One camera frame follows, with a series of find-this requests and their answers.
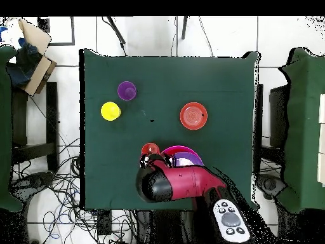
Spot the orange cup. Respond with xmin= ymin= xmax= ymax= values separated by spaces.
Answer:
xmin=141 ymin=142 xmax=161 ymax=156

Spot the large pink bowl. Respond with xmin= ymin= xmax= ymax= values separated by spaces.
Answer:
xmin=160 ymin=145 xmax=201 ymax=159

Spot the large orange bowl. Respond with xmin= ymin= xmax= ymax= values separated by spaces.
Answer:
xmin=164 ymin=147 xmax=197 ymax=156

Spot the purple bowl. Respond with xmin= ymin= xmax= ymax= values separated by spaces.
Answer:
xmin=173 ymin=151 xmax=205 ymax=168

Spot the small orange bowl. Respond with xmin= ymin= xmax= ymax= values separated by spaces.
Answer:
xmin=180 ymin=102 xmax=209 ymax=131

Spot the purple cup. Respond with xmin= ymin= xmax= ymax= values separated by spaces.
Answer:
xmin=117 ymin=81 xmax=137 ymax=102

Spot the bright yellow cup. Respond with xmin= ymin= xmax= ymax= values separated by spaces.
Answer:
xmin=100 ymin=101 xmax=122 ymax=122

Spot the dark green tablecloth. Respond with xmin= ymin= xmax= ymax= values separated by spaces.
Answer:
xmin=79 ymin=48 xmax=261 ymax=212

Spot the black tripod leg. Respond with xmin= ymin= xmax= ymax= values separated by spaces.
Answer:
xmin=181 ymin=15 xmax=189 ymax=41
xmin=102 ymin=16 xmax=127 ymax=55

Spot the black stool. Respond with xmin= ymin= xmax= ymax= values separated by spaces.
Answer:
xmin=11 ymin=81 xmax=60 ymax=172

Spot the black box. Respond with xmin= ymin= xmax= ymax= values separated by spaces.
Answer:
xmin=269 ymin=85 xmax=290 ymax=148

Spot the cardboard box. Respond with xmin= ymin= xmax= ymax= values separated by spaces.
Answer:
xmin=6 ymin=18 xmax=58 ymax=97

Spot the green-covered side table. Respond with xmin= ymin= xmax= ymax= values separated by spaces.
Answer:
xmin=276 ymin=47 xmax=325 ymax=214
xmin=0 ymin=44 xmax=23 ymax=213

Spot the dark blue cloth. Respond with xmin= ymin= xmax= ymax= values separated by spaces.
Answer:
xmin=6 ymin=37 xmax=43 ymax=88

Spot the white box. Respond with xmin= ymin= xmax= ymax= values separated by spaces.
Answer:
xmin=318 ymin=93 xmax=325 ymax=125
xmin=318 ymin=124 xmax=325 ymax=154

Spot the tangle of floor cables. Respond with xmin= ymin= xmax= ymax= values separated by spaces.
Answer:
xmin=11 ymin=137 xmax=143 ymax=244

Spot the black pedestal foot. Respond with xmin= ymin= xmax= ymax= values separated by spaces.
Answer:
xmin=10 ymin=171 xmax=55 ymax=201
xmin=256 ymin=173 xmax=286 ymax=200

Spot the black square frame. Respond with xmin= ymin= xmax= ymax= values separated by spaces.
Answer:
xmin=37 ymin=16 xmax=76 ymax=46

